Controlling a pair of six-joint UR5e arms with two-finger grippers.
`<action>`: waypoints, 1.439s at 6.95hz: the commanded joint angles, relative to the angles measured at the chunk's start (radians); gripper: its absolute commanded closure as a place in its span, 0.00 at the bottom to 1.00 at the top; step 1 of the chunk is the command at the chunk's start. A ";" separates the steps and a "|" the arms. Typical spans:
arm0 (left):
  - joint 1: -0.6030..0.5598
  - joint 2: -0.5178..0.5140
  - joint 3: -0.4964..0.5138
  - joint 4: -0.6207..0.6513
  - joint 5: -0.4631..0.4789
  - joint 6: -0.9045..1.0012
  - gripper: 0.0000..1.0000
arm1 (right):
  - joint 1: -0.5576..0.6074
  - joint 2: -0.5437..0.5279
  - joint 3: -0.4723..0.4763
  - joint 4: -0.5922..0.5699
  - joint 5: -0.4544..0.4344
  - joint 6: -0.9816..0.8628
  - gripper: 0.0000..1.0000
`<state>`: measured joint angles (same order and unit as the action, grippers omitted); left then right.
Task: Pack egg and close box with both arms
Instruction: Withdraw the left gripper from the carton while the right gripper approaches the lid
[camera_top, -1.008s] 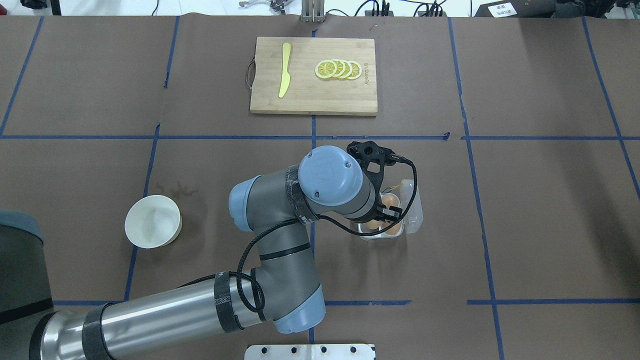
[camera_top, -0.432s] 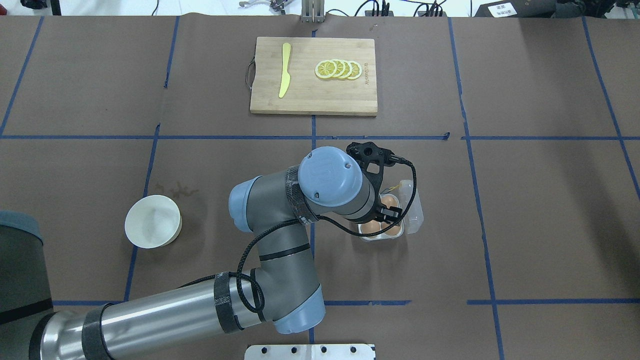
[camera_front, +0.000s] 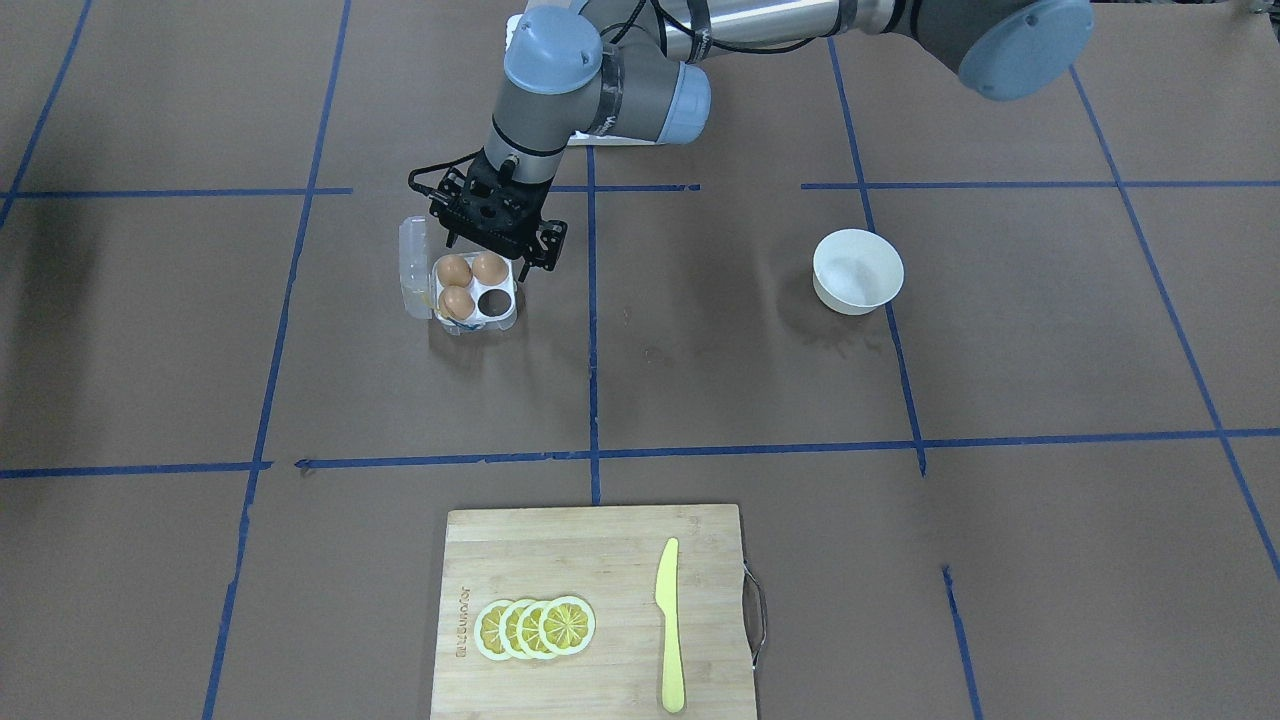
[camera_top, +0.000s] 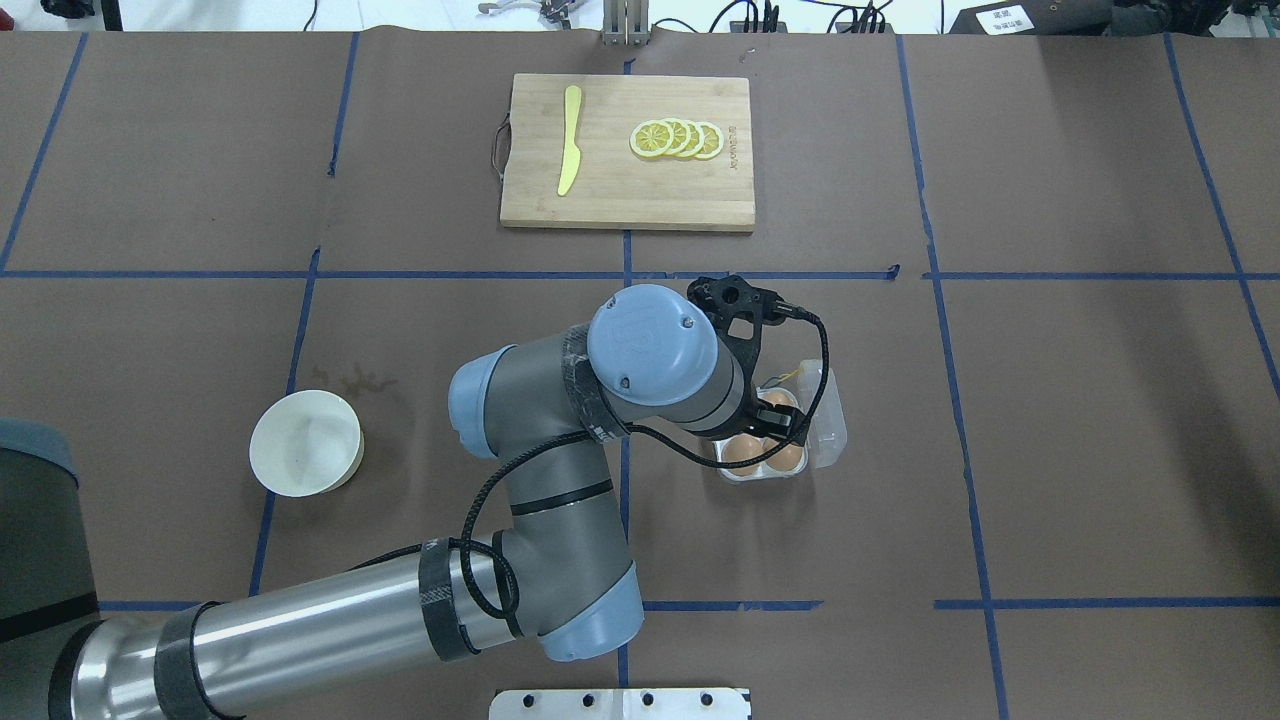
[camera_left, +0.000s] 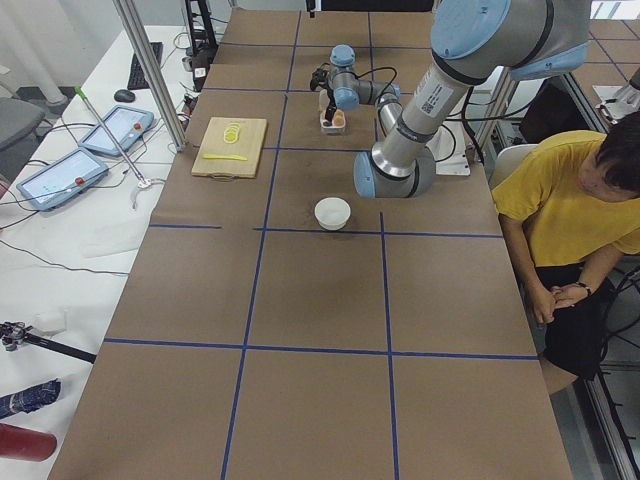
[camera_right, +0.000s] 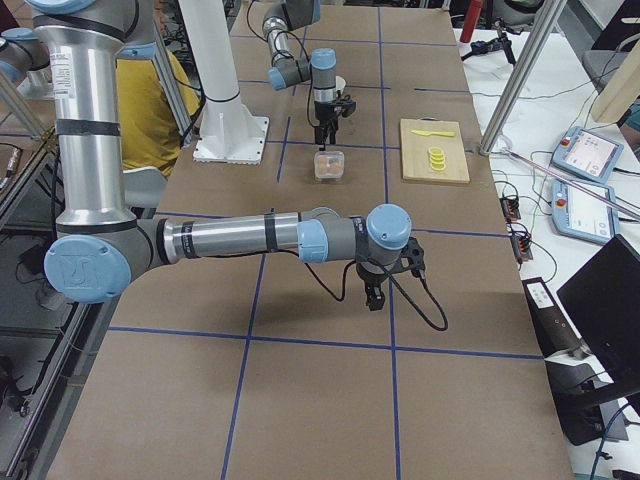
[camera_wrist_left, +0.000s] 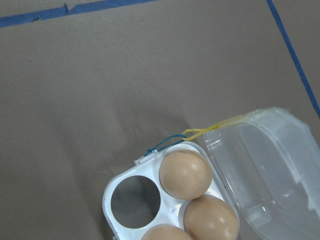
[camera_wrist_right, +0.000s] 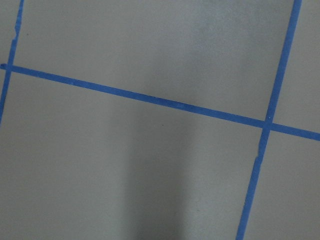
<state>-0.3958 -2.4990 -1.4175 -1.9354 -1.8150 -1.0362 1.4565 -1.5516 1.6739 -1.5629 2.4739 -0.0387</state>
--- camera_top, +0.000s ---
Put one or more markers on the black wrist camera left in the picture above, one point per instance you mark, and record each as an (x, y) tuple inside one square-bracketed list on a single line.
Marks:
[(740, 310)]

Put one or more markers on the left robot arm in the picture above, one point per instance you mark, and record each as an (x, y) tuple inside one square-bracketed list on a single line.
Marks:
[(542, 551)]

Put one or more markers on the yellow plastic knife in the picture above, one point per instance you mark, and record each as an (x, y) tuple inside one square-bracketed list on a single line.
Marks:
[(571, 153)]

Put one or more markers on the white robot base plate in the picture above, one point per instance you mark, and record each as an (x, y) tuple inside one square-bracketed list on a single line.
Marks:
[(623, 703)]

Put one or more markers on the white bowl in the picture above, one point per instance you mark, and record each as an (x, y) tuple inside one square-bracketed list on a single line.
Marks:
[(307, 444)]

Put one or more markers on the lemon slice leftmost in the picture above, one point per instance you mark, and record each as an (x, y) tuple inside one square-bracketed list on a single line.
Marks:
[(652, 139)]

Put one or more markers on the aluminium camera post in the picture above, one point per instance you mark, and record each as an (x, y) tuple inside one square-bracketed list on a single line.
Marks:
[(626, 23)]

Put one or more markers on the lemon slice rightmost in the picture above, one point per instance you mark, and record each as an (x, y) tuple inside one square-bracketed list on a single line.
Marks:
[(712, 141)]

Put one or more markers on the brown egg from bowl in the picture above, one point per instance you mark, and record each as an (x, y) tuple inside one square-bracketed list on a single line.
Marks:
[(740, 449)]

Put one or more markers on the brown egg in box rear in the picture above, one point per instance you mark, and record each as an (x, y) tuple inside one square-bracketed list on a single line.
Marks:
[(779, 397)]

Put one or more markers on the brown egg in box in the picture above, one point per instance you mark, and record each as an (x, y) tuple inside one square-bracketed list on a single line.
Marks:
[(779, 397), (788, 460)]

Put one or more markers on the wooden cutting board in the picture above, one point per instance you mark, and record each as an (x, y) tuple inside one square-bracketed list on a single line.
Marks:
[(615, 189)]

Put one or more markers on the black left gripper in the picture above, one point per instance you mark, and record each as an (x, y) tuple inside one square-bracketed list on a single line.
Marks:
[(778, 416)]

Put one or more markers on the clear plastic egg box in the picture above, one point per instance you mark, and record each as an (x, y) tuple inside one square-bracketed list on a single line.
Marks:
[(827, 431)]

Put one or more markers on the brown egg in box front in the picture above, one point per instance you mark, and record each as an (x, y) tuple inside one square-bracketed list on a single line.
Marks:
[(788, 460)]

